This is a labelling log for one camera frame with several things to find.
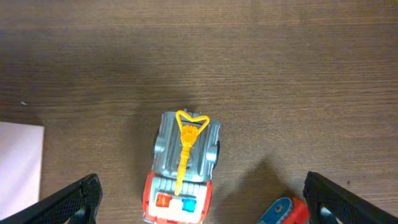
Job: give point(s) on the white cardboard box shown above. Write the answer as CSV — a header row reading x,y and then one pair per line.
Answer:
x,y
21,164

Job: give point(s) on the red truck with grey top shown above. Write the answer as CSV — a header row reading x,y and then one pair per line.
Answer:
x,y
286,210

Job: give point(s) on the red truck with yellow crane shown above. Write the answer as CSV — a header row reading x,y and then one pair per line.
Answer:
x,y
179,185

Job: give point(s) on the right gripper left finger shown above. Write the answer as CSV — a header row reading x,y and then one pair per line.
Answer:
x,y
77,203

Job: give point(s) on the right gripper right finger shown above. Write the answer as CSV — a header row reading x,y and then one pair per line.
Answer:
x,y
328,202

